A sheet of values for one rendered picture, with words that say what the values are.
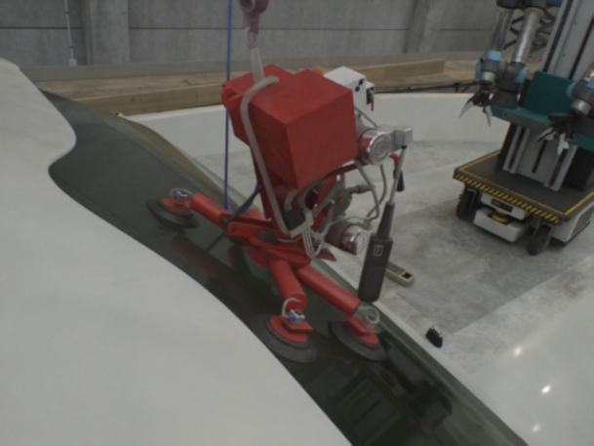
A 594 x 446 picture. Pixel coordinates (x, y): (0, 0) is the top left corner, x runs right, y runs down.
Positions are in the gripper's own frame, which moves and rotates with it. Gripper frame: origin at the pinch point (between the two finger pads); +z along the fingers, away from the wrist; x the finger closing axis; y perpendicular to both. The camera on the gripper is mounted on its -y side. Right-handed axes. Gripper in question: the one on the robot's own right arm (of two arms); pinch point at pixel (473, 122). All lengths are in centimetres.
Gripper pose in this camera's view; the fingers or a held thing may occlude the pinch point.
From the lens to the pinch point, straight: 271.1
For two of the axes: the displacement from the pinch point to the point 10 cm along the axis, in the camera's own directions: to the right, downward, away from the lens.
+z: -2.6, 9.6, 1.1
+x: -9.6, -2.7, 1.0
